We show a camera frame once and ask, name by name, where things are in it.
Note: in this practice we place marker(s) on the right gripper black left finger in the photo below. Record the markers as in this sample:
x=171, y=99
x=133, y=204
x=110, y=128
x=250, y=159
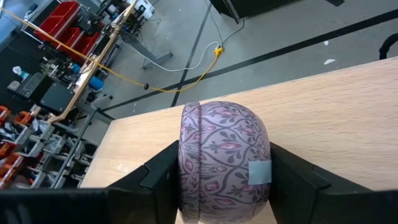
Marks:
x=146, y=199

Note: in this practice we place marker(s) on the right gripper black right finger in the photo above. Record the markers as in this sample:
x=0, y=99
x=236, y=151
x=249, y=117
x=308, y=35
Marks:
x=311, y=199

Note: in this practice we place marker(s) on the purple floral round tin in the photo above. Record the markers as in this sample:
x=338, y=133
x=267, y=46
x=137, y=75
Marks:
x=224, y=155

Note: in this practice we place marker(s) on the wooden shelf with black legs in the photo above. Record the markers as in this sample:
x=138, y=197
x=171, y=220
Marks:
x=326, y=124

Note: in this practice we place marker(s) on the grey parts bin rack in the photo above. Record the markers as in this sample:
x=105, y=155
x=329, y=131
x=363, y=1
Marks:
x=37, y=146

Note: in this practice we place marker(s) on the blue cylindrical object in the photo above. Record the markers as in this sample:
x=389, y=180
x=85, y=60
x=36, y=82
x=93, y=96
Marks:
x=95, y=83

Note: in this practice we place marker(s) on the black square box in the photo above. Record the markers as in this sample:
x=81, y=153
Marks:
x=57, y=98

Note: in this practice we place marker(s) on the grey metal table leg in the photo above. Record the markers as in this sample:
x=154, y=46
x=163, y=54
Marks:
x=149, y=56

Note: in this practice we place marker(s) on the red plastic storage bin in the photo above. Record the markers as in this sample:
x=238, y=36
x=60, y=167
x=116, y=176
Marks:
x=87, y=47
x=73, y=39
x=59, y=17

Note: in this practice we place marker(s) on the long wooden workbench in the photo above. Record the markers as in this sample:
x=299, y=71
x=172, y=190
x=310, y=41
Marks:
x=114, y=32

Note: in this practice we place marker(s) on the white electronic device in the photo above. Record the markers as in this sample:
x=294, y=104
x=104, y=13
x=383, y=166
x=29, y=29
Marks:
x=144, y=7

